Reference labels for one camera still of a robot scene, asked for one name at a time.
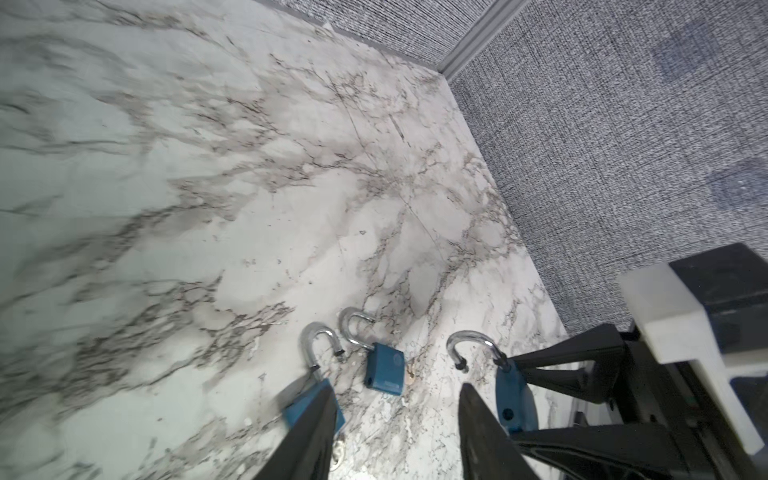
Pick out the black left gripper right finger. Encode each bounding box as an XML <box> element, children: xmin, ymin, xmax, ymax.
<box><xmin>458</xmin><ymin>383</ymin><xmax>539</xmax><ymax>480</ymax></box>

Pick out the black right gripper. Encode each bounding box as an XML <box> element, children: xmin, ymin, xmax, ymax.
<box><xmin>510</xmin><ymin>324</ymin><xmax>767</xmax><ymax>479</ymax></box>

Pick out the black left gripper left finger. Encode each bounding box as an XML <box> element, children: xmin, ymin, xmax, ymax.
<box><xmin>254</xmin><ymin>386</ymin><xmax>338</xmax><ymax>480</ymax></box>

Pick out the blue padlock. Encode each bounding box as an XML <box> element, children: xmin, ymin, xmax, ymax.
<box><xmin>339</xmin><ymin>307</ymin><xmax>406</xmax><ymax>396</ymax></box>
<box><xmin>278</xmin><ymin>322</ymin><xmax>346</xmax><ymax>437</ymax></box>
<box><xmin>446</xmin><ymin>330</ymin><xmax>539</xmax><ymax>435</ymax></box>

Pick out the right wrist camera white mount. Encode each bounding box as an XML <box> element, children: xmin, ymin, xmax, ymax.
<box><xmin>618</xmin><ymin>243</ymin><xmax>767</xmax><ymax>455</ymax></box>

